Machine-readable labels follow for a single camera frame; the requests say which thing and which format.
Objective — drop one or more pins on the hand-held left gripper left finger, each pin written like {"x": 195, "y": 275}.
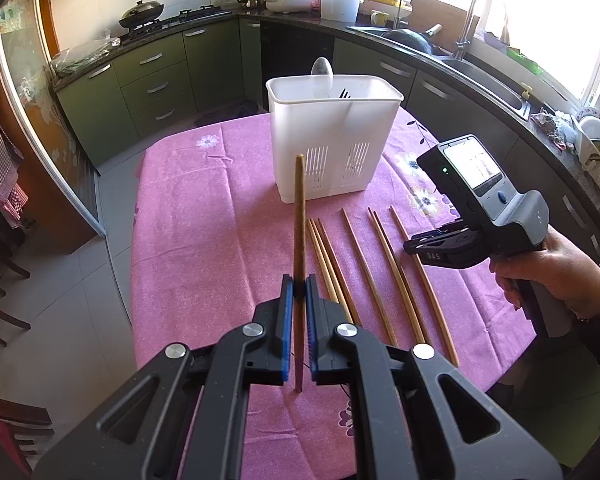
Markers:
{"x": 287, "y": 320}

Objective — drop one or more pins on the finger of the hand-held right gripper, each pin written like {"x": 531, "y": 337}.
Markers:
{"x": 450, "y": 234}
{"x": 440, "y": 252}

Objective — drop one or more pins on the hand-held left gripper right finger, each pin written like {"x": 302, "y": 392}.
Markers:
{"x": 312, "y": 320}

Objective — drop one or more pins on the white plastic utensil holder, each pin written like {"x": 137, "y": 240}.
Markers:
{"x": 330, "y": 130}

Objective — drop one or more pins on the person's right hand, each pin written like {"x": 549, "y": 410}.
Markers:
{"x": 570, "y": 280}

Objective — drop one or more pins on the crumpled dish rag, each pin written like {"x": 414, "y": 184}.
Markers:
{"x": 552, "y": 127}

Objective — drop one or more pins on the pink floral tablecloth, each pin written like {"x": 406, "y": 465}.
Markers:
{"x": 205, "y": 240}

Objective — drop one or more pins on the dish rack with plates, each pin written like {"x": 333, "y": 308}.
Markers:
{"x": 595, "y": 140}

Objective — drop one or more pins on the steel kitchen sink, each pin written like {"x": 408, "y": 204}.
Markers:
{"x": 490, "y": 85}

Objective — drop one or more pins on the green box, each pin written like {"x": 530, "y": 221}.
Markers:
{"x": 522, "y": 57}

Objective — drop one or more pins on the metal fork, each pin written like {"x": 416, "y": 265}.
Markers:
{"x": 344, "y": 94}

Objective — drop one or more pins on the metal kitchen faucet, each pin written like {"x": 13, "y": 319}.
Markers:
{"x": 467, "y": 20}

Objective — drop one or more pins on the metal spoon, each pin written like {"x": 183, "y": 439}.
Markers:
{"x": 322, "y": 72}

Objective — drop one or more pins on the dark floor mat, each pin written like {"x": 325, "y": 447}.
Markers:
{"x": 227, "y": 114}

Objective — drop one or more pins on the brown cutting board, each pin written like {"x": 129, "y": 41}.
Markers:
{"x": 445, "y": 15}

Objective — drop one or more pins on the pale yellow cup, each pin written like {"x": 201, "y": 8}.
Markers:
{"x": 378, "y": 18}

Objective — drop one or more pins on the thin black faucet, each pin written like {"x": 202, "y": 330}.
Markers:
{"x": 396, "y": 10}

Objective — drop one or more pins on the yellow tray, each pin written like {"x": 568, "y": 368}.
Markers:
{"x": 387, "y": 0}

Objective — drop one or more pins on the white plastic bucket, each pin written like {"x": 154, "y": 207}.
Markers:
{"x": 340, "y": 5}

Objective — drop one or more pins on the white rice cooker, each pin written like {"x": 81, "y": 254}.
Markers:
{"x": 290, "y": 0}

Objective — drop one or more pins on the green kitchen cabinets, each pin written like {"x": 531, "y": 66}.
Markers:
{"x": 150, "y": 65}

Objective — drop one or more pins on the small metal pot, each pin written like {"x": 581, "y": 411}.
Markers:
{"x": 251, "y": 2}

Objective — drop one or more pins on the black gas stove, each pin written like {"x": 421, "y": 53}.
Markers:
{"x": 190, "y": 17}

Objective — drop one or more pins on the clear plastic bag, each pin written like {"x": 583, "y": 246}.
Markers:
{"x": 82, "y": 55}

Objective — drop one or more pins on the black wok with lid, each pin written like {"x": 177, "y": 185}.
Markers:
{"x": 141, "y": 12}

